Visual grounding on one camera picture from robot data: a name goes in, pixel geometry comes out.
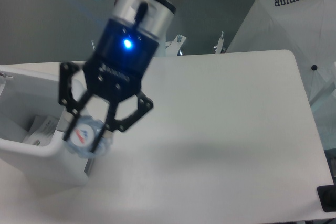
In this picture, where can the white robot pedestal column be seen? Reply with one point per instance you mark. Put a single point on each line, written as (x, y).
(161, 48)

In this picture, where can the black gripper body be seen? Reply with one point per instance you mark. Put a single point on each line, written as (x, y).
(122, 56)

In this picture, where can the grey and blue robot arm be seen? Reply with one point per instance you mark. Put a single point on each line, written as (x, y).
(146, 16)

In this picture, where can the white Superior umbrella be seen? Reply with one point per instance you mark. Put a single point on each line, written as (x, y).
(304, 27)

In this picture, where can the white plastic trash can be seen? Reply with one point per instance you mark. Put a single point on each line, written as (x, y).
(24, 95)

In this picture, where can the white metal base frame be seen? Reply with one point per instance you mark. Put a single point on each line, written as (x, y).
(176, 47)

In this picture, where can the black device at table edge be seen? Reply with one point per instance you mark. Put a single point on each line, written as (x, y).
(326, 195)

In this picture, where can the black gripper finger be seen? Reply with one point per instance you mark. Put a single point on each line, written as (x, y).
(65, 97)
(144, 105)

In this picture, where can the clear plastic water bottle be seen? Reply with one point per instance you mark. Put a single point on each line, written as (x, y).
(83, 135)

